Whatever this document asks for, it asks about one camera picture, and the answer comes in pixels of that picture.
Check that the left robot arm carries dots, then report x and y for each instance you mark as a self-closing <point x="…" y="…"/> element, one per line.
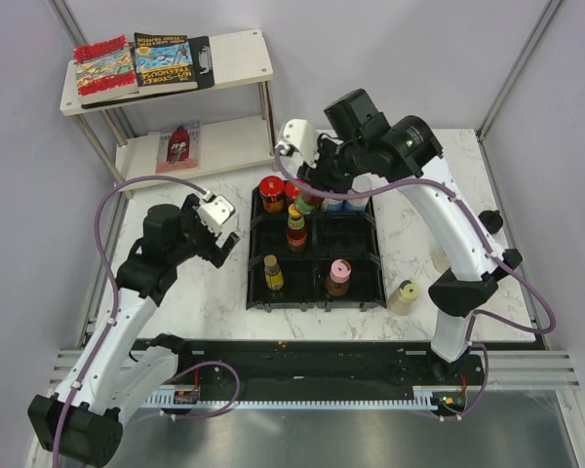
<point x="85" y="418"/>

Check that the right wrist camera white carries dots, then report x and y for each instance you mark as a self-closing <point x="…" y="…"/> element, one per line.
<point x="299" y="136"/>

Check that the yellow lid spice jar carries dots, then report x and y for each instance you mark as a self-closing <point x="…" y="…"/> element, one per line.
<point x="402" y="299"/>

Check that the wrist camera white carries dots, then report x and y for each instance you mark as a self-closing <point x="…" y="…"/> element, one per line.
<point x="214" y="211"/>
<point x="299" y="136"/>

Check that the white cable duct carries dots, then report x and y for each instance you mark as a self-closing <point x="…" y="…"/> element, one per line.
<point x="170" y="399"/>

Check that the clear jar grey lid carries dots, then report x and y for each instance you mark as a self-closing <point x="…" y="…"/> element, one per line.
<point x="330" y="205"/>

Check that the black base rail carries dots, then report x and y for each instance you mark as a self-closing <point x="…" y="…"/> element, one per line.
<point x="312" y="371"/>

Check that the pink book on lower shelf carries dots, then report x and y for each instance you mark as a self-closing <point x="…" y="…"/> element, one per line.
<point x="179" y="148"/>

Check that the green label sauce bottle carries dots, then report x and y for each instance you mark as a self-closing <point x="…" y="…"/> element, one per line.
<point x="306" y="203"/>

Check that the black compartment organizer tray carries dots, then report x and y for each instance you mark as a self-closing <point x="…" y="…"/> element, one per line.
<point x="340" y="235"/>

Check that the red lid sauce jar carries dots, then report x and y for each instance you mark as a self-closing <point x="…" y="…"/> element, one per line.
<point x="271" y="191"/>

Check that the black lid clear jar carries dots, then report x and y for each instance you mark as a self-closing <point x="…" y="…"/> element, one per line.
<point x="491" y="220"/>

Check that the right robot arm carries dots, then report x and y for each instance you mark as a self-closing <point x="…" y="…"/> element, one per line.
<point x="409" y="156"/>

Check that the yellow cap sauce bottle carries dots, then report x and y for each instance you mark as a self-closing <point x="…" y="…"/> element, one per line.
<point x="296" y="230"/>

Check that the pink lid spice jar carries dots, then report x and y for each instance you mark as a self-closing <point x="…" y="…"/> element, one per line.
<point x="338" y="279"/>

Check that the small yellow label bottle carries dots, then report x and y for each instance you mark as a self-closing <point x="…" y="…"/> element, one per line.
<point x="273" y="275"/>

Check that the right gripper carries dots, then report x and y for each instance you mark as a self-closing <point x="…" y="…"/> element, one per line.
<point x="317" y="177"/>

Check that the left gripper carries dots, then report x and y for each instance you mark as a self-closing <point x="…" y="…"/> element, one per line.
<point x="213" y="253"/>

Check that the black cover treehouse book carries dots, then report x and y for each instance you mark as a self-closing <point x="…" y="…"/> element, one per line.
<point x="163" y="64"/>

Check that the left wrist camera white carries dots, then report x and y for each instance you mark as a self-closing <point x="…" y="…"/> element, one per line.
<point x="214" y="211"/>

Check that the red cover book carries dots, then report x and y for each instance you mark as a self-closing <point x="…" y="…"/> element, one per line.
<point x="104" y="70"/>

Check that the white two-tier shelf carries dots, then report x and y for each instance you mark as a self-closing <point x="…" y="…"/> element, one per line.
<point x="236" y="113"/>

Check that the blue label clear jar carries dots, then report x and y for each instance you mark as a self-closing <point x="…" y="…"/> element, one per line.
<point x="361" y="185"/>

